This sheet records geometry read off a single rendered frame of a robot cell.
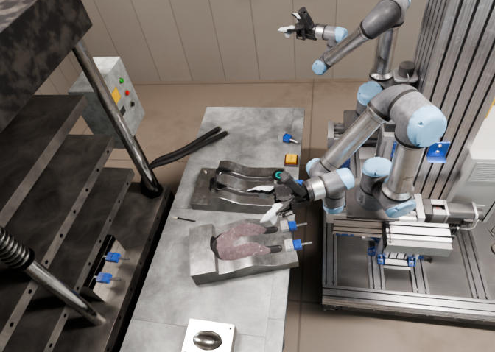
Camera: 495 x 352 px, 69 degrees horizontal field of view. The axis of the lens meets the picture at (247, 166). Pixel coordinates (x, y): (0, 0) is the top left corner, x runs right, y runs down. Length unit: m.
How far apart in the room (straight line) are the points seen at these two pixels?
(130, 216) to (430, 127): 1.62
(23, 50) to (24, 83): 0.10
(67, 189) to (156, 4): 2.65
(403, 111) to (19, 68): 1.18
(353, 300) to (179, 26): 3.06
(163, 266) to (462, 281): 1.75
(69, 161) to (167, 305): 0.82
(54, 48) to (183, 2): 2.60
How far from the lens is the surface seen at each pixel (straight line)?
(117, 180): 2.04
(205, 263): 1.75
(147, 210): 2.18
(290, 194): 1.20
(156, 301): 1.87
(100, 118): 2.03
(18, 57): 1.34
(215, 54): 4.14
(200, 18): 3.96
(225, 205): 1.96
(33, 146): 1.64
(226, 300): 1.78
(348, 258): 2.51
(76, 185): 1.76
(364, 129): 1.31
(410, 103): 1.22
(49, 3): 1.48
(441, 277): 2.58
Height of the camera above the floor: 2.44
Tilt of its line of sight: 48 degrees down
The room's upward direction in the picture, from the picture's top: 11 degrees counter-clockwise
